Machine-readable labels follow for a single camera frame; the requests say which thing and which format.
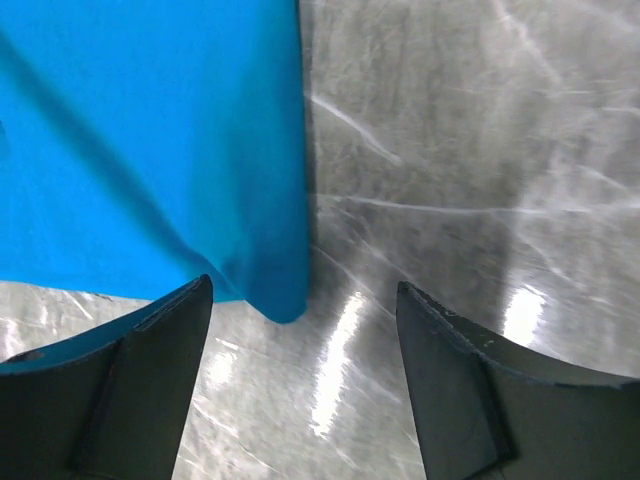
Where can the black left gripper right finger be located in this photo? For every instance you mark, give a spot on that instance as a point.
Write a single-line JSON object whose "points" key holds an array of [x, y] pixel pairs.
{"points": [[485, 407]]}

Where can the blue t shirt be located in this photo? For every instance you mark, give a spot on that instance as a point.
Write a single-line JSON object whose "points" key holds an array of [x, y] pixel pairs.
{"points": [[146, 143]]}

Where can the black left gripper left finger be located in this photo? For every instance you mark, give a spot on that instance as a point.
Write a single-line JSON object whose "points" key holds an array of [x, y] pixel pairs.
{"points": [[111, 402]]}

